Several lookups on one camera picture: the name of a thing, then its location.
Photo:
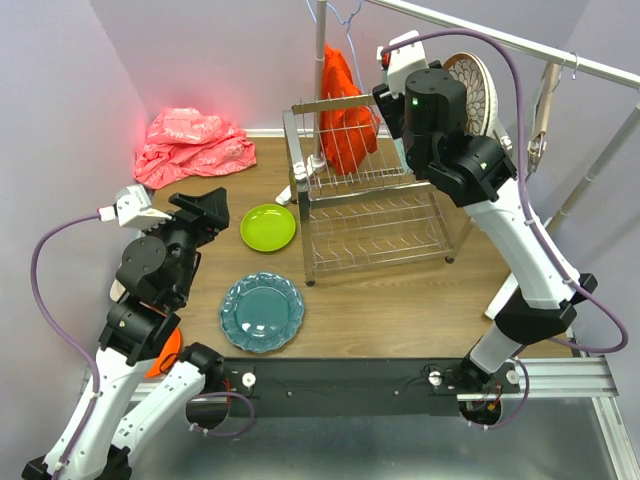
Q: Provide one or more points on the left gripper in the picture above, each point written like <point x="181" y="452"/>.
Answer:
<point x="213" y="209"/>

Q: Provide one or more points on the orange plate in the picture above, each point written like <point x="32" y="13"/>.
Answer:
<point x="168" y="356"/>

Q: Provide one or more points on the teal scalloped plate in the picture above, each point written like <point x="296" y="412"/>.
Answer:
<point x="261" y="313"/>

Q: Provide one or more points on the steel two-tier dish rack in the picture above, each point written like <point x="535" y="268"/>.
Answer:
<point x="375" y="217"/>

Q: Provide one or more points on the pink plastic bag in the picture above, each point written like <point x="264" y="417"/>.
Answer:
<point x="182" y="142"/>

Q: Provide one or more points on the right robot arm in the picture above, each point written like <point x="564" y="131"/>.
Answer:
<point x="430" y="116"/>

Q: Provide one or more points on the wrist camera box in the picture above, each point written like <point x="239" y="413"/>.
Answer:
<point x="133" y="209"/>
<point x="397" y="66"/>

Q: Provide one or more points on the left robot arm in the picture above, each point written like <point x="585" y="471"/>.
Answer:
<point x="105" y="435"/>

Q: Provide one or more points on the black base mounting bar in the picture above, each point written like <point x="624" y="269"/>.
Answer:
<point x="324" y="387"/>

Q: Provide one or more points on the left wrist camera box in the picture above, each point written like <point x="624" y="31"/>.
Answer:
<point x="133" y="209"/>

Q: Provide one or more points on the pale blue rectangular dish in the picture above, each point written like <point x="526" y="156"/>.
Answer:
<point x="401" y="154"/>

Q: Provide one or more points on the large floral brown-rim plate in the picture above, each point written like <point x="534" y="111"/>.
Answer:
<point x="492" y="99"/>

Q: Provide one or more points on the small floral brown-rim plate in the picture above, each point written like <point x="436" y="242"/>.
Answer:
<point x="466" y="69"/>

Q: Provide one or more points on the lime green plate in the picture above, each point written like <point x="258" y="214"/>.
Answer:
<point x="268" y="228"/>

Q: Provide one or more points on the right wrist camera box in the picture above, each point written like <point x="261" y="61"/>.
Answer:
<point x="397" y="66"/>

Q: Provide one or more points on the wooden clip hanger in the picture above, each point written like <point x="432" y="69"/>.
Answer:
<point x="540" y="114"/>

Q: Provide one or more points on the white ringed grey plate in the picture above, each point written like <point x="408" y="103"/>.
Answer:
<point x="117" y="290"/>

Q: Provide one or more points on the white clothes rack frame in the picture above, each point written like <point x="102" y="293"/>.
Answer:
<point x="301" y="170"/>

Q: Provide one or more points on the orange cloth on hanger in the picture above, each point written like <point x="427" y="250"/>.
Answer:
<point x="348" y="135"/>

